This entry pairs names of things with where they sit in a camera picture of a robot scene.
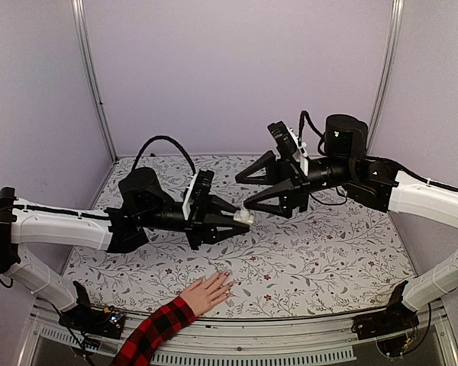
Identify red black plaid sleeve forearm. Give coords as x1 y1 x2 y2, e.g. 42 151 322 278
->
110 297 196 366

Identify aluminium corner post left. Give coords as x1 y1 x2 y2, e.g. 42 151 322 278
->
71 0 118 163

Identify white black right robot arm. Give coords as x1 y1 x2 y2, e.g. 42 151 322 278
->
236 114 458 332

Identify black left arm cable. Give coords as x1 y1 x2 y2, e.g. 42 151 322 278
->
132 135 198 176

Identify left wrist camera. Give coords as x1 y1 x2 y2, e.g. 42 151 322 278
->
182 169 214 221

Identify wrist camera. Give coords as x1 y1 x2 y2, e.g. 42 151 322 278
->
267 121 310 175
182 169 214 221

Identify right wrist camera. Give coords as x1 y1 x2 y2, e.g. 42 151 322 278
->
267 121 310 175

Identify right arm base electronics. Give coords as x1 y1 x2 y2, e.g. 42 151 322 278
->
351 281 419 358

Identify aluminium corner post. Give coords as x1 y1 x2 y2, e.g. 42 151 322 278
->
71 0 118 163
367 0 404 151

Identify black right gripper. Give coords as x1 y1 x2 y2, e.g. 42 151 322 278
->
236 149 354 218

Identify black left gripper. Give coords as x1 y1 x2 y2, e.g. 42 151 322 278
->
139 194 252 251

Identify aluminium front frame rail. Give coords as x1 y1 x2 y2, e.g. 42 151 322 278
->
16 299 458 365

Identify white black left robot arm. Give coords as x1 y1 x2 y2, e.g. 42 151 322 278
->
0 168 254 331

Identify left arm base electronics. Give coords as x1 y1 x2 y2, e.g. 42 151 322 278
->
59 281 125 339

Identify person's left hand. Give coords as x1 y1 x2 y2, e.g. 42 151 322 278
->
179 271 234 317

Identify clear nail polish bottle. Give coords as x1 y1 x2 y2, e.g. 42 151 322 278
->
233 208 255 225

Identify aluminium corner post right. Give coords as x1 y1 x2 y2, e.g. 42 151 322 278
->
367 0 404 151

